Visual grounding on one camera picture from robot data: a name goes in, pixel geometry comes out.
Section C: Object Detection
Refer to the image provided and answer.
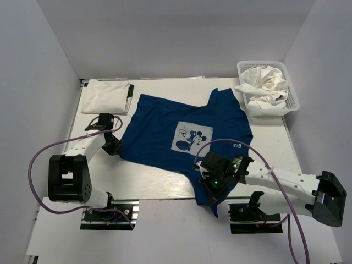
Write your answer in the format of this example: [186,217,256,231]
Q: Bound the blue t-shirt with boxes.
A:
[119,89,253,214]

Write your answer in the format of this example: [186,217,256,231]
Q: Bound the folded white t-shirt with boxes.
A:
[81,80,134,114]

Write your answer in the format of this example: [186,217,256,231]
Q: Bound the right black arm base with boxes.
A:
[228,203,283,234]

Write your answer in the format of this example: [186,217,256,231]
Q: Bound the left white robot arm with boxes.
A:
[48,113,122,219]

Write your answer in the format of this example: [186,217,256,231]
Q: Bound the white plastic basket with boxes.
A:
[235,60,300,117]

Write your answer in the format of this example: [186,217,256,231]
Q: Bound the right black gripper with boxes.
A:
[200,170,229,205]

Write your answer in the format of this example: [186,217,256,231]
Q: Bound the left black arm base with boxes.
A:
[80,200,139,231]

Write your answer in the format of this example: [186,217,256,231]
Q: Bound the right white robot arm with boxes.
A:
[194,152,347,227]

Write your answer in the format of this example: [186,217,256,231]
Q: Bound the white t-shirt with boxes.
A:
[81,80,134,114]
[234,66,289,109]

